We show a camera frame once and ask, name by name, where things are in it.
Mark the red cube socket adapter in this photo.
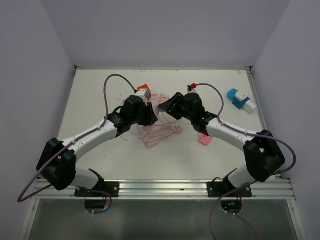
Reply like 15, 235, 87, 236
136, 84, 152, 100

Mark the pink socket adapter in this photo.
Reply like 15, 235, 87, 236
198, 133, 213, 146

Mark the aluminium side rail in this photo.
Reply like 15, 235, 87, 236
244, 66, 268, 130

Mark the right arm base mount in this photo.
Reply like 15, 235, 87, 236
206, 169, 253, 215

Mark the white rectangular charger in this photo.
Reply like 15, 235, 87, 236
243, 100, 257, 114

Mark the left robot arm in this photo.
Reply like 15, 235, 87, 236
36, 95, 158, 197

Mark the aluminium front rail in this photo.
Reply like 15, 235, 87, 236
32, 178, 297, 201

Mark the thick pink power cord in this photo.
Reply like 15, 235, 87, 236
142, 124, 184, 149

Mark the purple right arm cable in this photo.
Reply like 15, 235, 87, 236
191, 82, 298, 240

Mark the blue cube socket adapter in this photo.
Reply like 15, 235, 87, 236
227, 88, 250, 110

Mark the pink power strip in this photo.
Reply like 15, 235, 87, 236
136, 124, 145, 141

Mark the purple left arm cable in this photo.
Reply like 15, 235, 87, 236
16, 74, 140, 203

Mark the orange charger plug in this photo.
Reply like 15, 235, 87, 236
152, 97, 169, 108

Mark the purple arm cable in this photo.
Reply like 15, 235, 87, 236
16, 74, 140, 203
191, 82, 298, 240

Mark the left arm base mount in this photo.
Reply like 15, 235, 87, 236
73, 169, 120, 215

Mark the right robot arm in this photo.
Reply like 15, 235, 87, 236
158, 92, 286, 197

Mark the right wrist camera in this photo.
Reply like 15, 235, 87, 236
187, 83, 197, 94

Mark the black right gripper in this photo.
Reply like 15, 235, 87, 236
159, 92, 195, 122

